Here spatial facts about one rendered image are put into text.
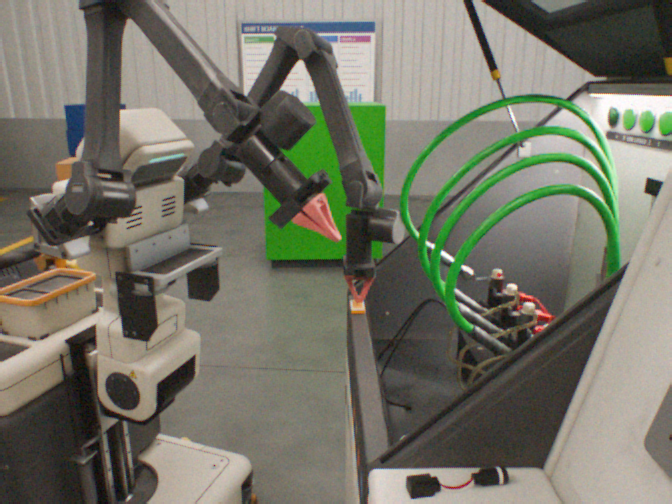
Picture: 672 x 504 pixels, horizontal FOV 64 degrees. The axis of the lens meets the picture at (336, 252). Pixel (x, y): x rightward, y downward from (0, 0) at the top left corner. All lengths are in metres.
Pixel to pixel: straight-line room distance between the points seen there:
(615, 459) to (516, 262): 0.79
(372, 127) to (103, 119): 3.28
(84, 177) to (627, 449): 0.93
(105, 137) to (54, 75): 7.62
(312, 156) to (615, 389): 3.73
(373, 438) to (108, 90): 0.78
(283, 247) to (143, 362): 3.09
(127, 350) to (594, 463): 1.04
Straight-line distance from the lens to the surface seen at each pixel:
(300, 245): 4.38
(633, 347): 0.65
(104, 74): 1.14
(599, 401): 0.69
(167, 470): 1.91
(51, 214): 1.18
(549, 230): 1.38
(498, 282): 1.02
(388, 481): 0.71
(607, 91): 1.24
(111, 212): 1.11
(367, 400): 0.91
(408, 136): 7.44
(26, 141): 9.05
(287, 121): 0.80
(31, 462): 1.63
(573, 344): 0.71
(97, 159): 1.10
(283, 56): 1.38
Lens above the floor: 1.44
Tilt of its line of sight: 17 degrees down
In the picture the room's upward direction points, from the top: straight up
